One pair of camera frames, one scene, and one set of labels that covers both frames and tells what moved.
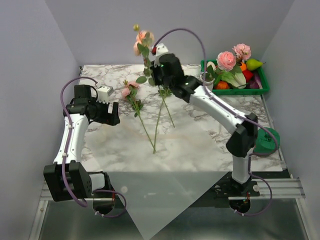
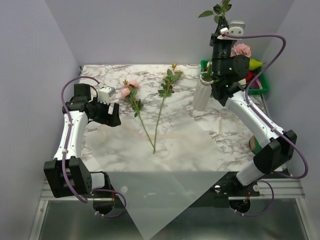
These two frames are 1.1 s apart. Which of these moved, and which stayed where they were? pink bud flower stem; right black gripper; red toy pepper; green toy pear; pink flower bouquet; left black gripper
Moved: pink bud flower stem; right black gripper
Stayed: green toy pear; left black gripper; pink flower bouquet; red toy pepper
